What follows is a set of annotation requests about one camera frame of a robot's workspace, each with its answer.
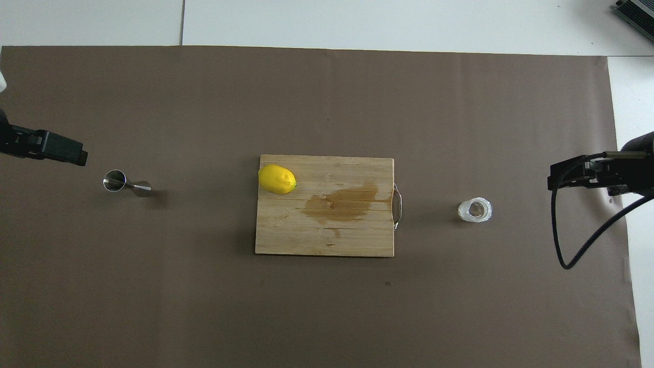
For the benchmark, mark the grey finned metal device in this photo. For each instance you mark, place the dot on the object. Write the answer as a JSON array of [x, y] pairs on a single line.
[[637, 11]]

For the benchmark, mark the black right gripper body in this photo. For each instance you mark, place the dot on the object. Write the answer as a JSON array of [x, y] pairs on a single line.
[[633, 168]]

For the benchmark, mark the steel double jigger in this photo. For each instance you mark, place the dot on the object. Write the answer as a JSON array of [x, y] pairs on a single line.
[[115, 180]]

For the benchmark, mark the yellow lemon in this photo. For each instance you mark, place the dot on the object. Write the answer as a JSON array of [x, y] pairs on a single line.
[[277, 179]]

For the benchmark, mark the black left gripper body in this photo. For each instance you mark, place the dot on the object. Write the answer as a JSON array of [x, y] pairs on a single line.
[[7, 138]]

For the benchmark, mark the brown paper table mat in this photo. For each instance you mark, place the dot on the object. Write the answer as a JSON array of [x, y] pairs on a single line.
[[204, 306]]

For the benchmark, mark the clear textured glass cup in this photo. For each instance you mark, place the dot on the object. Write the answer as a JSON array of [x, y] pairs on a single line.
[[475, 210]]

